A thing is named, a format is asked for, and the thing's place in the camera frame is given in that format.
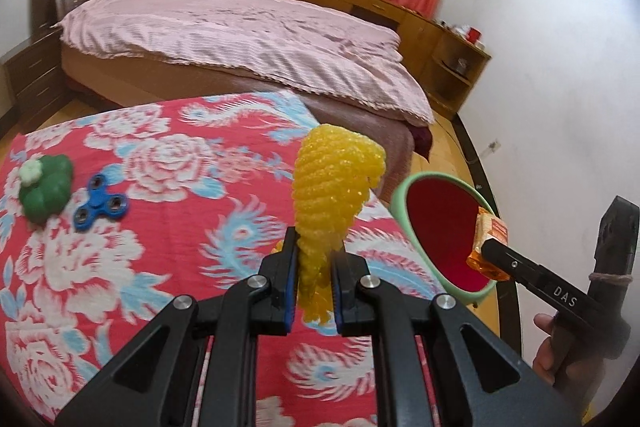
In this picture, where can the long wooden low cabinet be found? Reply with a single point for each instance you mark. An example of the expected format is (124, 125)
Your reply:
(418, 36)

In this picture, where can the blue fidget spinner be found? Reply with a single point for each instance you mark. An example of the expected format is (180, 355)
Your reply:
(101, 203)

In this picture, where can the wooden corner shelf unit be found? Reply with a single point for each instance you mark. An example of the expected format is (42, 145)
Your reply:
(453, 68)

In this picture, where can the red floral tablecloth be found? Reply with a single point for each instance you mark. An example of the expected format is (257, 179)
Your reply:
(209, 186)

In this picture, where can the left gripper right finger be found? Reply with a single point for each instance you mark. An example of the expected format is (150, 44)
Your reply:
(435, 362)

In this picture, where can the green clover squishy toy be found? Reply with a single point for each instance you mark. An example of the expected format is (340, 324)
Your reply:
(45, 187)

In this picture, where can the wall outlet with cable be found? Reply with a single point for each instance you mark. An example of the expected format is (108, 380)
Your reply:
(477, 157)

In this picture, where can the yellow foam fruit net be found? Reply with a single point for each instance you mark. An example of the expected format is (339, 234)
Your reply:
(334, 172)

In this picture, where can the pink checked bedspread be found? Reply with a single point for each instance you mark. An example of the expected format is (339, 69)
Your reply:
(291, 43)

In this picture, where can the dark wooden nightstand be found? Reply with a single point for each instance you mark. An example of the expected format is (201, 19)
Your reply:
(36, 79)

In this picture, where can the orange snack packet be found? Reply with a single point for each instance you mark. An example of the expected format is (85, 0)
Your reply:
(488, 230)

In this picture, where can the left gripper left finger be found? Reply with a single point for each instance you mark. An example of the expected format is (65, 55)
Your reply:
(195, 362)

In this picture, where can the red bin with green rim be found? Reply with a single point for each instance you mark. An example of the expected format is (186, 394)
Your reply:
(437, 213)

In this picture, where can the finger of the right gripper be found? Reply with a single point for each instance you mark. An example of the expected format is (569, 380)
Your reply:
(546, 285)

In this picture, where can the bed with brown frame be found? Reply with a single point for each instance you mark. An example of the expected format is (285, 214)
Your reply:
(129, 81)

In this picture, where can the person's right hand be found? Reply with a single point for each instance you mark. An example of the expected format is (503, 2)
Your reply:
(588, 371)

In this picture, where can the red box on shelf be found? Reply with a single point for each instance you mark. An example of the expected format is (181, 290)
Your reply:
(473, 35)

